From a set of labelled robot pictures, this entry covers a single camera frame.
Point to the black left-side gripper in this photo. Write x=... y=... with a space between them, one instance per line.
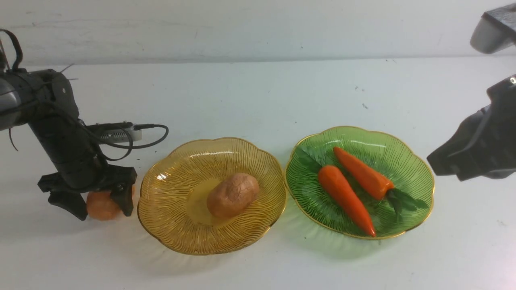
x=71 y=147

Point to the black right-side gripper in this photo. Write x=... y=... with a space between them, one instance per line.
x=484 y=144

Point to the toy potato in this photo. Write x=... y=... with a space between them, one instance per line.
x=101 y=207
x=233 y=195

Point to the toy carrot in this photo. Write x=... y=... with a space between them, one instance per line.
x=377 y=185
x=333 y=181

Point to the black left-side robot arm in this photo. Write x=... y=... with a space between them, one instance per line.
x=17 y=100

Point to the amber ribbed plastic plate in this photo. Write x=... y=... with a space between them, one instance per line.
x=173 y=197

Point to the green ribbed plastic plate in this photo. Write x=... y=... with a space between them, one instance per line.
x=382 y=152

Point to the left-side wrist camera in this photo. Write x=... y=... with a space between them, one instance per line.
x=116 y=132

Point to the right-side wrist camera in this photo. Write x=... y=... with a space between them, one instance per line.
x=496 y=30

